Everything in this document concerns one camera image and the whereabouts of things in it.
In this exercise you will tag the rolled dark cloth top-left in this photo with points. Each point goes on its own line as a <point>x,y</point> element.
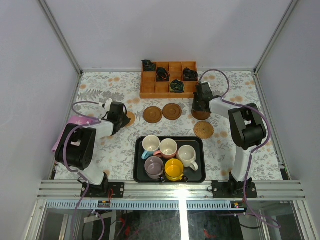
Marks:
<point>148,66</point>

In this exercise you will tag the woven rattan coaster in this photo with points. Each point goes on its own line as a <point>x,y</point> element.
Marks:
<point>132,118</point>
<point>203,130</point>

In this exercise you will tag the aluminium front frame rail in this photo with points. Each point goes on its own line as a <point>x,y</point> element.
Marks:
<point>65,194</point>

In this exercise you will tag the orange wooden compartment box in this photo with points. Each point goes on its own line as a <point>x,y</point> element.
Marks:
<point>150,89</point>

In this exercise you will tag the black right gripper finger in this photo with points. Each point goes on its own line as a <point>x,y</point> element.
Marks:
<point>195,106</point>
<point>205,107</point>

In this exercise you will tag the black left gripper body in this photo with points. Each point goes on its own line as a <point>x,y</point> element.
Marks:
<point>122,119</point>

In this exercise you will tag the pink mug white inside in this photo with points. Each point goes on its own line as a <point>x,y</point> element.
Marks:
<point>167,149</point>

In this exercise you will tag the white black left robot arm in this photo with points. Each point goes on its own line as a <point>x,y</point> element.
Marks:
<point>76,146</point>

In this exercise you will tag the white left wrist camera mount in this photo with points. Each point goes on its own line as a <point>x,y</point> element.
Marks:
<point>107,104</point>

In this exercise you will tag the rolled green leaf cloth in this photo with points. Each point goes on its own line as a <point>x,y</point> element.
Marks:
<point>176,86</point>

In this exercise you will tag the black plastic tray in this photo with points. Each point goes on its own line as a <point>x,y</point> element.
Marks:
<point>194,177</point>

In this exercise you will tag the blue mug white inside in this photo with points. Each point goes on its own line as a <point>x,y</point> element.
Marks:
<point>150,144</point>

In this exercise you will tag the lilac mug black handle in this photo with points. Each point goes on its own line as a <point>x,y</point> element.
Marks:
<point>154,168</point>

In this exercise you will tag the white speckled mug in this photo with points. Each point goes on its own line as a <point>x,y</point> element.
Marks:
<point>187,155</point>

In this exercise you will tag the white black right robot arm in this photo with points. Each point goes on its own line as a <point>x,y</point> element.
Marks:
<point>247,127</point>

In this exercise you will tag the yellow mug black outside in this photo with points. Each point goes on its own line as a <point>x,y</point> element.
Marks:
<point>174,171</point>

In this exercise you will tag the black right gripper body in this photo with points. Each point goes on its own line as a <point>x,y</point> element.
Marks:
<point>196,97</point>

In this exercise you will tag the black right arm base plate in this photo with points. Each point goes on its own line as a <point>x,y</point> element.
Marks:
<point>233,190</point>

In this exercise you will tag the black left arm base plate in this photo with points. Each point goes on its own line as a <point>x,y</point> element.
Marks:
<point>112,190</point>

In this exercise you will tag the purple princess print pouch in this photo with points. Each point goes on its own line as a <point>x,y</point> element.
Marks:
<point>78,120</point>

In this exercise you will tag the rolled dark cloth orange accents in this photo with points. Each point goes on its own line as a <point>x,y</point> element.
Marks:
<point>162,75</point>

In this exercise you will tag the rolled dark cloth right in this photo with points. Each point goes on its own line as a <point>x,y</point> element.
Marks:
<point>190,75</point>

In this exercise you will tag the brown wooden coaster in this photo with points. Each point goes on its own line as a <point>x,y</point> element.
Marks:
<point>152,114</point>
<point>172,111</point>
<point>201,115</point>

